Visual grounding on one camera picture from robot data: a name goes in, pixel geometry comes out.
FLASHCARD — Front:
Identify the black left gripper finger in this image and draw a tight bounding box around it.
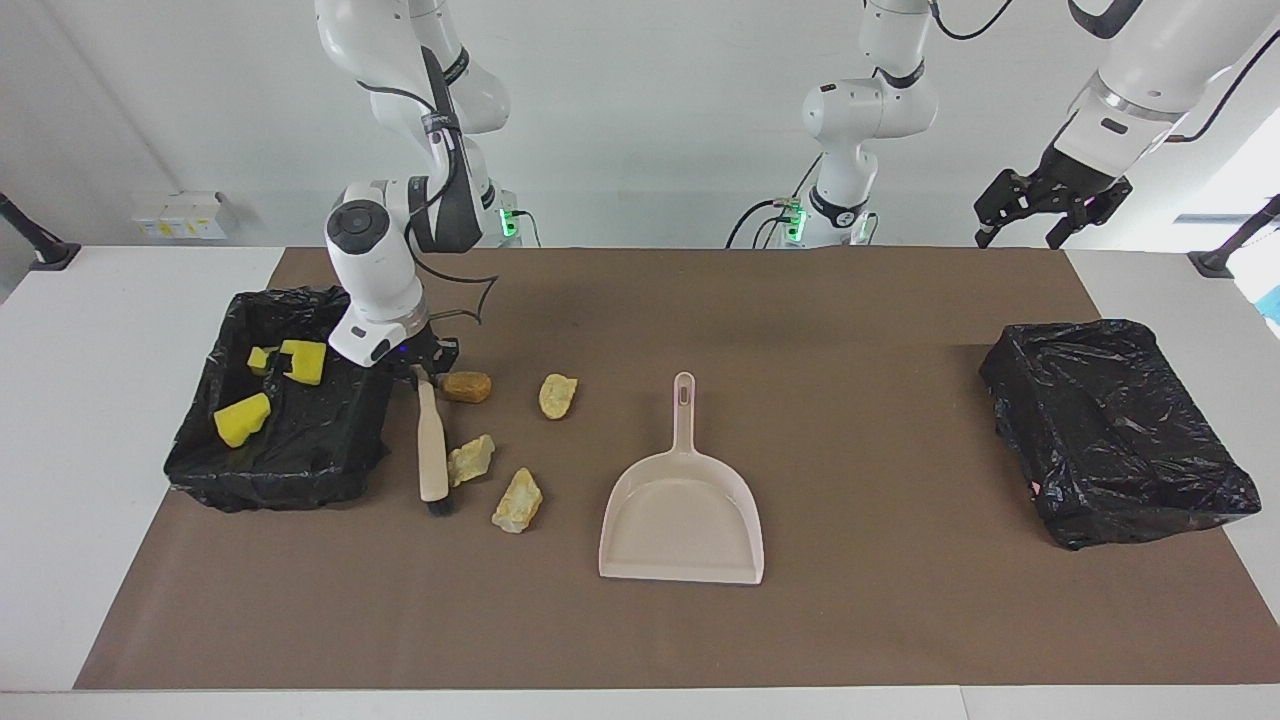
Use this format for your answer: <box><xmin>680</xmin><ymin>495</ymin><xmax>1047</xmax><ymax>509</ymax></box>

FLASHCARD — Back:
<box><xmin>975</xmin><ymin>168</ymin><xmax>1031</xmax><ymax>248</ymax></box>
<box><xmin>1046</xmin><ymin>195</ymin><xmax>1121</xmax><ymax>251</ymax></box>

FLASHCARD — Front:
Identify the beige hand brush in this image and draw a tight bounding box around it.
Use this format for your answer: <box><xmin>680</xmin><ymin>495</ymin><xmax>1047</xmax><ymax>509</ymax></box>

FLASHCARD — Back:
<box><xmin>410</xmin><ymin>365</ymin><xmax>456</xmax><ymax>518</ymax></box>

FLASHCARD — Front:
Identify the pale beige foam chunk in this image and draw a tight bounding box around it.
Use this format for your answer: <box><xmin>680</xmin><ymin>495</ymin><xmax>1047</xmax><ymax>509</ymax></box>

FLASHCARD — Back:
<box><xmin>447</xmin><ymin>435</ymin><xmax>497</xmax><ymax>488</ymax></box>
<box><xmin>538</xmin><ymin>373</ymin><xmax>579</xmax><ymax>421</ymax></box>
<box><xmin>491</xmin><ymin>467</ymin><xmax>544</xmax><ymax>534</ymax></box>

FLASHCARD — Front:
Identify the beige plastic dustpan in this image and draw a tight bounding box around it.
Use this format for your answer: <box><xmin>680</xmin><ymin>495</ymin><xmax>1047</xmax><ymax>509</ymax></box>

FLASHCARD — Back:
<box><xmin>598</xmin><ymin>372</ymin><xmax>766</xmax><ymax>586</ymax></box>

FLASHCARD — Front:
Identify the black bag lined bin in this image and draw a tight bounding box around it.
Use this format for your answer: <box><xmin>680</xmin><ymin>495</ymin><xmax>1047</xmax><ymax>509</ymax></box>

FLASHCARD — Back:
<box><xmin>163</xmin><ymin>286</ymin><xmax>401</xmax><ymax>513</ymax></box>
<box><xmin>978</xmin><ymin>319</ymin><xmax>1263</xmax><ymax>551</ymax></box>

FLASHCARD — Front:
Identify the brown table mat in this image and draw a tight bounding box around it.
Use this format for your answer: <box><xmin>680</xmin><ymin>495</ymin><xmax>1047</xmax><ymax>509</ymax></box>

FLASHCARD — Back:
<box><xmin>73</xmin><ymin>247</ymin><xmax>1280</xmax><ymax>691</ymax></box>

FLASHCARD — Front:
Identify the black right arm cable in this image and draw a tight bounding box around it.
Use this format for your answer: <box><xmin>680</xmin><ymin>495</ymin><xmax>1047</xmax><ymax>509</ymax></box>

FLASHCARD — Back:
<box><xmin>355</xmin><ymin>80</ymin><xmax>499</xmax><ymax>326</ymax></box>

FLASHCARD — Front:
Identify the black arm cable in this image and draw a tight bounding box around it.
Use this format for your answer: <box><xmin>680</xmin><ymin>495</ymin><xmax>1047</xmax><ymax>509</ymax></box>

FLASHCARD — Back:
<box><xmin>355</xmin><ymin>80</ymin><xmax>499</xmax><ymax>326</ymax></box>
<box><xmin>928</xmin><ymin>0</ymin><xmax>1280</xmax><ymax>143</ymax></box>

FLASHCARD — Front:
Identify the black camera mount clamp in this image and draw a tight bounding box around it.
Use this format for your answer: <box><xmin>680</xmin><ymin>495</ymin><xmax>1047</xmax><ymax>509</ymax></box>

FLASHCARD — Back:
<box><xmin>0</xmin><ymin>190</ymin><xmax>81</xmax><ymax>271</ymax></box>
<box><xmin>1188</xmin><ymin>193</ymin><xmax>1280</xmax><ymax>279</ymax></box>

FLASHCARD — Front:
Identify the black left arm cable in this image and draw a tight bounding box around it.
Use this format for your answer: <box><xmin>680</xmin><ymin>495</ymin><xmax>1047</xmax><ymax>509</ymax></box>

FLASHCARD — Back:
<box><xmin>928</xmin><ymin>0</ymin><xmax>1280</xmax><ymax>143</ymax></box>

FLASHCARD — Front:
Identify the black left base cable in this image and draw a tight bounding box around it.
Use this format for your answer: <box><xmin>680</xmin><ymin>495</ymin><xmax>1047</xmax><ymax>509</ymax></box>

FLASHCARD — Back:
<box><xmin>727</xmin><ymin>198</ymin><xmax>801</xmax><ymax>249</ymax></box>

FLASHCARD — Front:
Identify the white wall power box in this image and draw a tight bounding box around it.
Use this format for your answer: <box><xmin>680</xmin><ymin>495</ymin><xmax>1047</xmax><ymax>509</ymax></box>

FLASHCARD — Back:
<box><xmin>130</xmin><ymin>190</ymin><xmax>238</xmax><ymax>241</ymax></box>

